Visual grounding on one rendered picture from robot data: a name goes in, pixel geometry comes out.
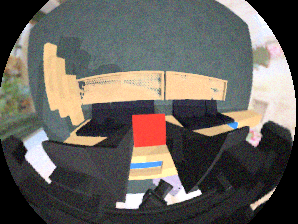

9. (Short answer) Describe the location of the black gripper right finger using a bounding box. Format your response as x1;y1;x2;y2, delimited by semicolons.
165;121;250;194

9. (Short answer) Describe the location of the small red block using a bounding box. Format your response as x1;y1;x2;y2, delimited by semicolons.
133;115;166;147

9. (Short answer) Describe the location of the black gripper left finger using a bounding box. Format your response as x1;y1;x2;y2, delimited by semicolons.
41;123;134;204

